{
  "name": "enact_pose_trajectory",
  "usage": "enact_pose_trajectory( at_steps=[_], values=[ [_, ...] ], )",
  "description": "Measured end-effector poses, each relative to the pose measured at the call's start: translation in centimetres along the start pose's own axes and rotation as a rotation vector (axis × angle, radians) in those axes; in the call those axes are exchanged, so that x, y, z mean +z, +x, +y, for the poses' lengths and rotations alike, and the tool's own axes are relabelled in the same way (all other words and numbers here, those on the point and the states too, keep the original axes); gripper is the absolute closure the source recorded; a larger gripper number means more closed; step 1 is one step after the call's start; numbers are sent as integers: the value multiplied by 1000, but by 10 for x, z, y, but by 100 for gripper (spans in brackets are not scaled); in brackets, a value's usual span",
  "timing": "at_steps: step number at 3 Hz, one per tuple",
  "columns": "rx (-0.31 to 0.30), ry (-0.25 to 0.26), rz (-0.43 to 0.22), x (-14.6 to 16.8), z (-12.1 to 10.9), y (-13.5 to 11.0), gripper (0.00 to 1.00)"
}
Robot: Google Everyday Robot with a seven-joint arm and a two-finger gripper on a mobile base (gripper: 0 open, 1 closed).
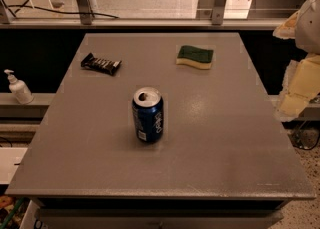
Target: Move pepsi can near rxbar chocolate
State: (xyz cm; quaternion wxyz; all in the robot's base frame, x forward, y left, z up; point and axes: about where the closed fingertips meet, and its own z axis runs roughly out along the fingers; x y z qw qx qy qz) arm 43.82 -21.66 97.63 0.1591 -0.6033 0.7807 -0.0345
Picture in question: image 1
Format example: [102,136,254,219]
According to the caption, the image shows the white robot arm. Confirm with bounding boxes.
[273,0,320,122]

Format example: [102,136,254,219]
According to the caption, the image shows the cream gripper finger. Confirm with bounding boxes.
[273,12,298,40]
[275,53,320,122]

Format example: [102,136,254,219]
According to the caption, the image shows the dark rxbar chocolate bar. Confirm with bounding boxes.
[81,53,121,76]

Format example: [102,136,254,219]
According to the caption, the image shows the black cable on floor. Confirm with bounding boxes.
[0,0,120,20]

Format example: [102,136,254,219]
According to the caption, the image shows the blue pepsi can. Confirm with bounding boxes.
[132,87,164,143]

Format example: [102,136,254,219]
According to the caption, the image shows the white pump soap bottle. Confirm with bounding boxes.
[4,69,34,105]

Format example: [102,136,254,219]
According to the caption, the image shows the green and yellow sponge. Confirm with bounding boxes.
[176,45,214,70]

